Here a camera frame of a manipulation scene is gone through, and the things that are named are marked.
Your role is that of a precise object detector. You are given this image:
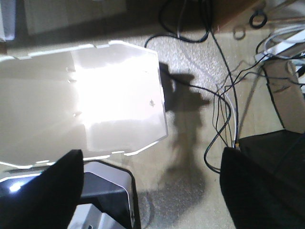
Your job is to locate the brown cardboard box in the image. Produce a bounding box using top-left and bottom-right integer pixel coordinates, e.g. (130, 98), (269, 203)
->
(263, 60), (305, 134)

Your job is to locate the white power strip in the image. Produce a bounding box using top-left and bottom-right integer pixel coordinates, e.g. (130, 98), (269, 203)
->
(254, 24), (305, 62)

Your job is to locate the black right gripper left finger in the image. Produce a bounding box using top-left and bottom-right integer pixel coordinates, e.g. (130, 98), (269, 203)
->
(0, 149), (83, 229)

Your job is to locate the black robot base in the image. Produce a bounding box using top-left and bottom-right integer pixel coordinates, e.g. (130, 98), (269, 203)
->
(80, 161), (141, 229)

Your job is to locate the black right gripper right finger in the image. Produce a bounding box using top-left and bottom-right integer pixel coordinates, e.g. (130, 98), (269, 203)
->
(220, 147), (305, 229)

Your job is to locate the black floor cable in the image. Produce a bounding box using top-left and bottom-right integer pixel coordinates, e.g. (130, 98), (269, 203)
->
(144, 0), (241, 174)

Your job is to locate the white plastic trash bin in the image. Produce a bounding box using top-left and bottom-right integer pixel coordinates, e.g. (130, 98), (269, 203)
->
(0, 41), (168, 169)

